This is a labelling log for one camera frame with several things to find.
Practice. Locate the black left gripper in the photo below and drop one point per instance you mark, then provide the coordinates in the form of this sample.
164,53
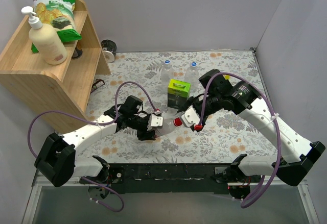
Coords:
142,126

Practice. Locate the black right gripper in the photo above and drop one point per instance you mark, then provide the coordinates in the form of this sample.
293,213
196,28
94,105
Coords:
192,104

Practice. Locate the red bottle cap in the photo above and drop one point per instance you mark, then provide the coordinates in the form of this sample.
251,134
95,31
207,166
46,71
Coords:
177,122

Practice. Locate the clear plastic bottle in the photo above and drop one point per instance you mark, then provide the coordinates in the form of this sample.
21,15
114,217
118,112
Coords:
191,77
167,73

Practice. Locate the red label water bottle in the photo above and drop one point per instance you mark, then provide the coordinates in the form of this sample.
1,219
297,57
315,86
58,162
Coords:
166,128

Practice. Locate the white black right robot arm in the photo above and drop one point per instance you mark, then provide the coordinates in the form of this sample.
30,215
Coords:
296,155

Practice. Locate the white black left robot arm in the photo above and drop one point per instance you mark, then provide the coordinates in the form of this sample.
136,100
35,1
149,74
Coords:
58,158

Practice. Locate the cream lotion pump bottle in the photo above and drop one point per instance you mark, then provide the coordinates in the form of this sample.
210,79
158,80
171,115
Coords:
45,39

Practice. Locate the green Gillette razor box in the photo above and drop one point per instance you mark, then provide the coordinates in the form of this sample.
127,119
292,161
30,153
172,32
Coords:
177,93

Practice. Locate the wooden shelf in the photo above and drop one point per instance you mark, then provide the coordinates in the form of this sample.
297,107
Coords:
62,91

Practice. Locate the black tape roll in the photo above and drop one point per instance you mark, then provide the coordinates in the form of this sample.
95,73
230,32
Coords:
109,48

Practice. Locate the cassava chips bag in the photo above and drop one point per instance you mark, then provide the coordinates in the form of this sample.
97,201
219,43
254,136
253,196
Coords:
60,15

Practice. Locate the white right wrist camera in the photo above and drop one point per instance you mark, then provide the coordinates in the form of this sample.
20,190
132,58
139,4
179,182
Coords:
191,119

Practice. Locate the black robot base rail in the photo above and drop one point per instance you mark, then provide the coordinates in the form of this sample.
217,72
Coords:
165,177

